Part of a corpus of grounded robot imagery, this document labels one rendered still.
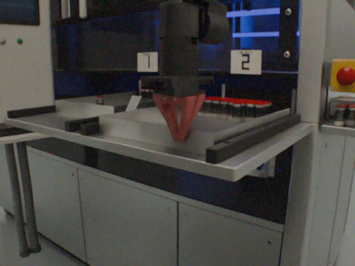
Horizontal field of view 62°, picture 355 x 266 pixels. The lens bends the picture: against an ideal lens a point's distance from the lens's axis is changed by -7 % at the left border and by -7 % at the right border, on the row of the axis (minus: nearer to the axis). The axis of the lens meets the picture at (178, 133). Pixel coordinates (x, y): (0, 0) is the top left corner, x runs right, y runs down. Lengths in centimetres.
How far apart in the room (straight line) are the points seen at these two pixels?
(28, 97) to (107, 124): 71
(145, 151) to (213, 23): 23
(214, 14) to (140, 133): 23
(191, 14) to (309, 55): 39
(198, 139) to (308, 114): 38
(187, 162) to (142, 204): 72
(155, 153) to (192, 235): 60
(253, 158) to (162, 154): 14
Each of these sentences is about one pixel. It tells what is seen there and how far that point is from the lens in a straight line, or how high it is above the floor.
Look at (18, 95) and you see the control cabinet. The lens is 128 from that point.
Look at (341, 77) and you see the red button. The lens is 73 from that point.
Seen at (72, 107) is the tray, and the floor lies 90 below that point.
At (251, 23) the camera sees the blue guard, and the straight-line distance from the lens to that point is 84.
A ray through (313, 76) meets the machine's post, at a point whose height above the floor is 99.
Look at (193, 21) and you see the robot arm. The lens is 46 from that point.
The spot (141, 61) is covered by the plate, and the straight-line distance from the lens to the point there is 104.
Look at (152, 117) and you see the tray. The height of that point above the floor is 89.
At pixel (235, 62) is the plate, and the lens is 85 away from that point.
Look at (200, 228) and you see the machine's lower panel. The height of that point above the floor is 51.
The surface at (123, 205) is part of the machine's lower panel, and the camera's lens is 124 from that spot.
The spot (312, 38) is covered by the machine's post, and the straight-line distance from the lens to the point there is 78.
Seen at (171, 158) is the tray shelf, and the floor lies 87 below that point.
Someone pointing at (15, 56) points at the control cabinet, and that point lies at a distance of 128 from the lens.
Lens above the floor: 101
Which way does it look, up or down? 12 degrees down
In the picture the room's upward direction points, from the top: straight up
